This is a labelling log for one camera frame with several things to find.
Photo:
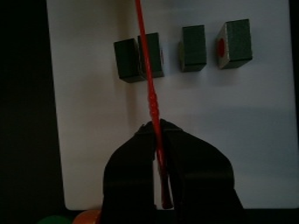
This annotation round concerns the dark green sushi piece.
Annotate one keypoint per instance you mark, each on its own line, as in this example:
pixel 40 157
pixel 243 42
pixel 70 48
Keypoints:
pixel 155 55
pixel 194 48
pixel 126 59

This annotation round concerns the sushi piece with red centre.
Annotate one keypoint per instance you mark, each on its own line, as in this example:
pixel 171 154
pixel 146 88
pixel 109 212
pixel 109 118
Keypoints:
pixel 238 40

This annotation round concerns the thin red toy knife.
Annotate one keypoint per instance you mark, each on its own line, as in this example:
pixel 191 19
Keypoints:
pixel 151 87

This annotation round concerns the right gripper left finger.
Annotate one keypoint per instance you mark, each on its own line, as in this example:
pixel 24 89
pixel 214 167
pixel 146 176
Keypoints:
pixel 129 175

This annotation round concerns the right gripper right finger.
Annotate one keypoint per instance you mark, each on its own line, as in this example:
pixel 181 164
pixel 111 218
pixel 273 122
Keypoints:
pixel 202 180

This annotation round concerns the orange toy carrot green top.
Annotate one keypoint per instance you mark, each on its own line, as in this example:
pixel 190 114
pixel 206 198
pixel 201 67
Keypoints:
pixel 87 218

